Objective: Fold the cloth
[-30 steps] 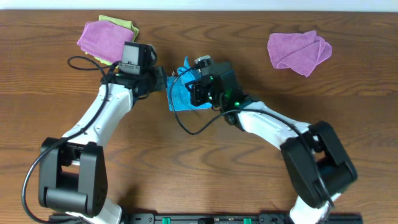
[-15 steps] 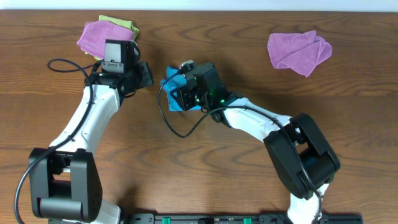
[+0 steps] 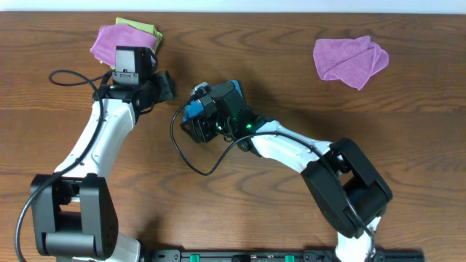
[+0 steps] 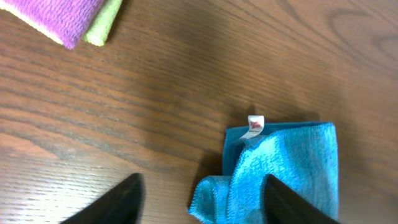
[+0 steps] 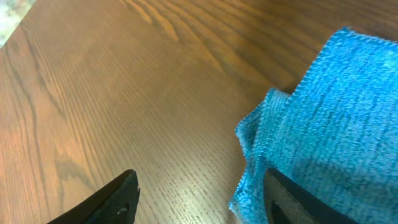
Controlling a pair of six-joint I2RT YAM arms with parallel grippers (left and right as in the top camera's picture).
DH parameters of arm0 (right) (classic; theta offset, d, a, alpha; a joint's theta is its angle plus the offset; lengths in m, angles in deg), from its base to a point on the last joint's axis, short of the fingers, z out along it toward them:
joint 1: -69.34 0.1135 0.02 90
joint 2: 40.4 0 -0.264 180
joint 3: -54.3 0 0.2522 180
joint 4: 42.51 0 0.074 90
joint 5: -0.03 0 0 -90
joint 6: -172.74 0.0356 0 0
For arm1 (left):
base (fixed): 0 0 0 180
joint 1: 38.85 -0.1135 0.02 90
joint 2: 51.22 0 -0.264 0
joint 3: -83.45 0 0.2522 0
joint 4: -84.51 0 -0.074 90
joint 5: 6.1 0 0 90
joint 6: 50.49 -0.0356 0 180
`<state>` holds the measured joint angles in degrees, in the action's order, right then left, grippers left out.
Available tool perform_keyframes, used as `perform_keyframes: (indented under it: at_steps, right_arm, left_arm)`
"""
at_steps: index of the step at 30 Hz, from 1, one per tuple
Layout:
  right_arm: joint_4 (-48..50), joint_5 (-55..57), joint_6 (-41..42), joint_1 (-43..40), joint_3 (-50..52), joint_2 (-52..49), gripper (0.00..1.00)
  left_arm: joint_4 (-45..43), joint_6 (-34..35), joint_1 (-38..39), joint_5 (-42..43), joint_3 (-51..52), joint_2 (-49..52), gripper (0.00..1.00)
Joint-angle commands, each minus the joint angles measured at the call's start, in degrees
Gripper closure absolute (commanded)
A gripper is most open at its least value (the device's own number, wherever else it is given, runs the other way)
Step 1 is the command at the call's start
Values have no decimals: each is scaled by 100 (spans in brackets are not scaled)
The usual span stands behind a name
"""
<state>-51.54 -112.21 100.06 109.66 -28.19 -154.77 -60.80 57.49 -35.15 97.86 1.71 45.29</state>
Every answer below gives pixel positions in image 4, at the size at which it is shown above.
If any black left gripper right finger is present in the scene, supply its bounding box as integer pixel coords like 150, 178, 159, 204
263, 174, 339, 224

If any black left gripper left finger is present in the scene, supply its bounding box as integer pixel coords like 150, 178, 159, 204
62, 173, 145, 224

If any blue microfiber cloth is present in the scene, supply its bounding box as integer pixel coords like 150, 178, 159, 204
188, 121, 339, 224

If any white cloth label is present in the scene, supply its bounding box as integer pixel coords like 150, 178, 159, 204
241, 115, 265, 139

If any green folded cloth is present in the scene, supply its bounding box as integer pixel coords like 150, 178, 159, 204
0, 0, 124, 47

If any folded purple cloth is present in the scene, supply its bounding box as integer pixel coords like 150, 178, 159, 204
1, 0, 103, 49

